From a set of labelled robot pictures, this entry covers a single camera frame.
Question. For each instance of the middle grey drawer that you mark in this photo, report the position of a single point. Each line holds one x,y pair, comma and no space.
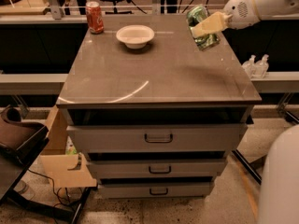
150,169

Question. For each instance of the bottom grey drawer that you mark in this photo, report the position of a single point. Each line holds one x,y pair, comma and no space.
156,190

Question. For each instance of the grey drawer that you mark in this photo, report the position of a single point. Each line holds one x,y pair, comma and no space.
156,190
150,169
117,139

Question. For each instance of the red soda can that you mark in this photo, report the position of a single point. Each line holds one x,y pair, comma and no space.
94,17

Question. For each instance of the top grey drawer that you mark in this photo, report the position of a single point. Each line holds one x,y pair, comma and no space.
117,139

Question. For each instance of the grey drawer cabinet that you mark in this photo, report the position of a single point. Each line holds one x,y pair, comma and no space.
168,82

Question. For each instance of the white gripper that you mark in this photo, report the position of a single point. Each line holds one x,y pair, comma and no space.
240,10

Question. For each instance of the dark brown chair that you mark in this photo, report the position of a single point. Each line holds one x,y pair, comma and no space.
20,144

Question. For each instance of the green soda can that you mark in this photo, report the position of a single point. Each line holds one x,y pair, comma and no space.
200,34

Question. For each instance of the cardboard box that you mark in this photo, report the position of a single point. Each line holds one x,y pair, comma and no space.
67,170

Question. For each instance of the black metal stand leg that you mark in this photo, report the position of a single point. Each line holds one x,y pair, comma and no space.
251,167

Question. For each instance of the clear sanitizer bottle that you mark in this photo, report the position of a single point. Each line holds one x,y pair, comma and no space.
249,66
260,68

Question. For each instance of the white paper bowl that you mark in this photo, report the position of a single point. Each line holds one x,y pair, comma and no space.
135,36

